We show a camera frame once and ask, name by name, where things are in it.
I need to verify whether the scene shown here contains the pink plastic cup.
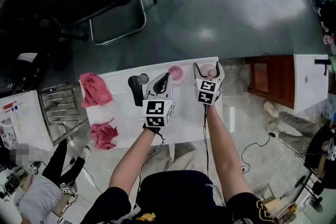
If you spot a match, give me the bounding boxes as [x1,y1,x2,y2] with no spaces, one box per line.
[167,64,184,84]

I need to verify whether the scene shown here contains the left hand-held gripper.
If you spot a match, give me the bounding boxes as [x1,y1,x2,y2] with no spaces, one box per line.
[142,72,176,129]

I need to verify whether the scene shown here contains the person's left forearm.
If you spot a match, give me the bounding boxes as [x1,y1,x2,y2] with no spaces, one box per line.
[109,127,158,196]

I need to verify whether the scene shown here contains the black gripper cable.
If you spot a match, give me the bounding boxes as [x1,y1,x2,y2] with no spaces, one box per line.
[202,104,211,176]
[138,130,165,192]

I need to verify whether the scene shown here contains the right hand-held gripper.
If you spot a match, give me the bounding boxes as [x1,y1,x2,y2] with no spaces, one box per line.
[193,60,225,106]

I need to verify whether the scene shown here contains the black office chair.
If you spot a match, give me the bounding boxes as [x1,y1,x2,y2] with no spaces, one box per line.
[0,0,90,92]

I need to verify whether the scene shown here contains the black floor cable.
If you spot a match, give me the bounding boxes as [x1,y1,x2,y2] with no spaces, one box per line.
[240,133,275,174]

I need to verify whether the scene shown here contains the black faucet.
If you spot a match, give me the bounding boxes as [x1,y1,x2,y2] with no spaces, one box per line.
[128,73,149,107]
[314,59,331,76]

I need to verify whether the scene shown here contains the person's dark navy shirt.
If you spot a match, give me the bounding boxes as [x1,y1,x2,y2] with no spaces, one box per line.
[86,170,276,224]

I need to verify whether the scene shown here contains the brown wooden cabinet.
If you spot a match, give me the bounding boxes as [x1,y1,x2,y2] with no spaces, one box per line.
[246,55,296,110]

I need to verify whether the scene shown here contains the red and white tube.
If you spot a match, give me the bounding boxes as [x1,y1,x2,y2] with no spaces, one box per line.
[3,102,19,113]

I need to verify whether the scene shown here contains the person's right forearm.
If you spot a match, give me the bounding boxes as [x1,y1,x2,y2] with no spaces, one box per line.
[206,104,254,201]

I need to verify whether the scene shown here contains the pink cloth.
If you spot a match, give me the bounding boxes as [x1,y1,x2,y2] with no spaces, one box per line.
[79,72,114,108]
[90,118,119,151]

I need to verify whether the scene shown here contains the metal rack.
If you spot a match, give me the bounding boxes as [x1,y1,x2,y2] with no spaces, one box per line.
[39,85,89,147]

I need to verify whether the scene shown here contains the person's beige trousers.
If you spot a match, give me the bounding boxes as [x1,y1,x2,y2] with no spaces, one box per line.
[141,142,224,192]

